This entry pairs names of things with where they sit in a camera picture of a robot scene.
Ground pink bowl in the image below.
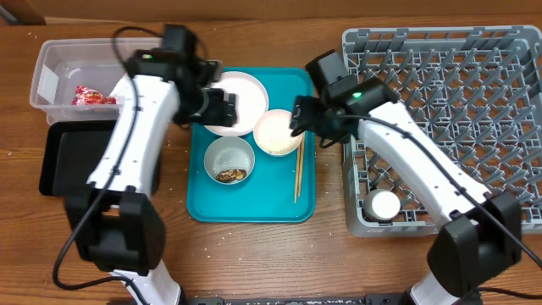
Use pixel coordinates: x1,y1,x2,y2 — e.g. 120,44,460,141
253,109,304,157

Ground small white cup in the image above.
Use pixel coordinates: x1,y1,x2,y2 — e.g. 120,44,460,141
363,189,401,222

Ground white tissue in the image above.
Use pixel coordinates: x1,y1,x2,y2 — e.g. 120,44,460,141
109,77,131,105

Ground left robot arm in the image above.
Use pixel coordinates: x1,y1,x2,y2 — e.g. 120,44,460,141
52,24,237,304

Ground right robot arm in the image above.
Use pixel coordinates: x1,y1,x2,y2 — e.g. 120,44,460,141
290,50,541,304

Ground grey dishwasher rack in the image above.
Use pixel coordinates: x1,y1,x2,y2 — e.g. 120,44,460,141
342,25,541,234

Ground right wooden chopstick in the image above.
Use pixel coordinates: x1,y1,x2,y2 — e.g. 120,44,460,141
296,136,306,199

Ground large white plate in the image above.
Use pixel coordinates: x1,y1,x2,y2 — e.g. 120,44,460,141
206,71,269,136

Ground grey bowl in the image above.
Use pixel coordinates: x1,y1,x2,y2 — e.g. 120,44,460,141
203,136,255,185

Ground food scraps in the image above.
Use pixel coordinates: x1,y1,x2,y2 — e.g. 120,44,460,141
215,169,247,183

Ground teal serving tray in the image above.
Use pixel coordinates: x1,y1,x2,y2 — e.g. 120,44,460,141
186,66,316,224

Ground red snack wrapper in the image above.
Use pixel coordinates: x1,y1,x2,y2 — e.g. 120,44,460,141
71,86,117,106

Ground clear plastic bin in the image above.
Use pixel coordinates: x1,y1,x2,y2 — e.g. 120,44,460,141
28,37,170,126

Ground black tray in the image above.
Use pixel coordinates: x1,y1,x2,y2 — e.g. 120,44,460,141
38,118,162,197

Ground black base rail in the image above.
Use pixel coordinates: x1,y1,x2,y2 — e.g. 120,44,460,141
105,291,424,305

